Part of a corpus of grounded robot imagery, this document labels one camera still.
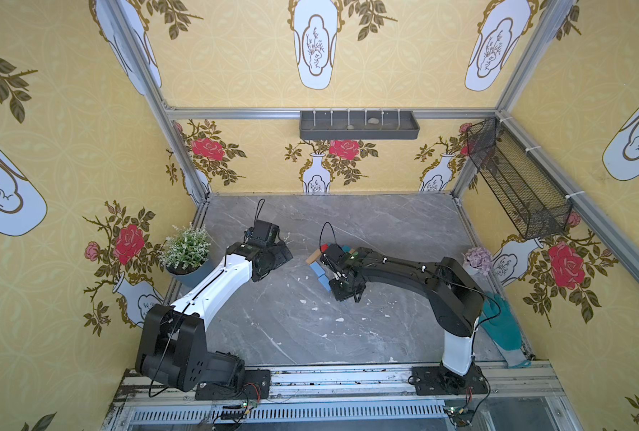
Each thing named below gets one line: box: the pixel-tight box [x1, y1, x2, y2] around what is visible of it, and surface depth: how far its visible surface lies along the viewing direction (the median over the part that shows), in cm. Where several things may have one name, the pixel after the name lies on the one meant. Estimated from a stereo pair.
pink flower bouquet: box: [464, 246, 493, 276], surface depth 92 cm
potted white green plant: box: [159, 222, 211, 285], surface depth 83 cm
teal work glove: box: [479, 292, 533, 370], surface depth 83 cm
